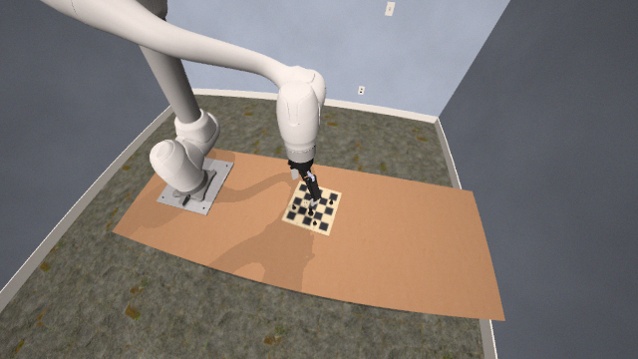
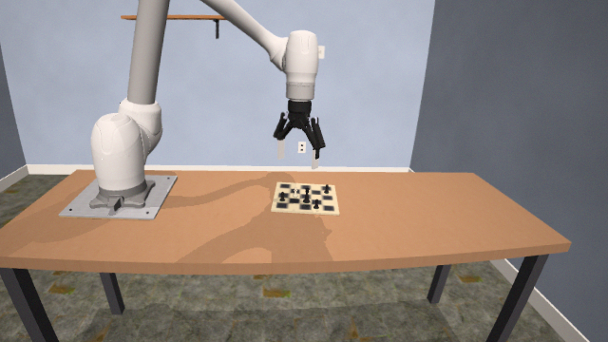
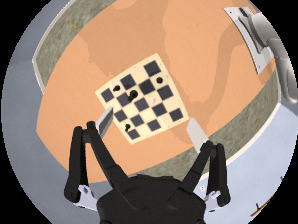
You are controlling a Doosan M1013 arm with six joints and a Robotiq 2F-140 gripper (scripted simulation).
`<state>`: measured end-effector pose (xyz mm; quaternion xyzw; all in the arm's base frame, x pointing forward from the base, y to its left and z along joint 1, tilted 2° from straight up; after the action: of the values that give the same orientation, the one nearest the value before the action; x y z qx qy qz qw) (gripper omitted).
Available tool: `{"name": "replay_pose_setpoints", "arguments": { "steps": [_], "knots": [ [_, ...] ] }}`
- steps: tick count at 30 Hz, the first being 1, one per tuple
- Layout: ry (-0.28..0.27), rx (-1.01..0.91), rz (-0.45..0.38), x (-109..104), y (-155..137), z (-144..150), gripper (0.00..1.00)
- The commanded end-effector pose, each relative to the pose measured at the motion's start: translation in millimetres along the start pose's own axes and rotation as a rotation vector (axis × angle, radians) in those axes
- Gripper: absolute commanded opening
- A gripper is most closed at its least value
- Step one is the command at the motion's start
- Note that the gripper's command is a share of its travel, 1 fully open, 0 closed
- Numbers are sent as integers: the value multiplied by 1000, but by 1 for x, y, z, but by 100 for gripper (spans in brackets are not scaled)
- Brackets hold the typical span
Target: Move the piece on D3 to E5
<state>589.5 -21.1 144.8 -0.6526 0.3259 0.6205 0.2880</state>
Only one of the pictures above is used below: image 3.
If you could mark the cream and black chessboard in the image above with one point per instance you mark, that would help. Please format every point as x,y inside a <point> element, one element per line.
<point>145,119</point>

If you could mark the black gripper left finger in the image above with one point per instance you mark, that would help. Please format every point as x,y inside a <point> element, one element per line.
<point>77,188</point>

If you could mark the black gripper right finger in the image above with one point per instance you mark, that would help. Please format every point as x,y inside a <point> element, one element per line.
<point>217,193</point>

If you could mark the black chess piece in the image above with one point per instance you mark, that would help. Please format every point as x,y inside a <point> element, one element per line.
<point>132,94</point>

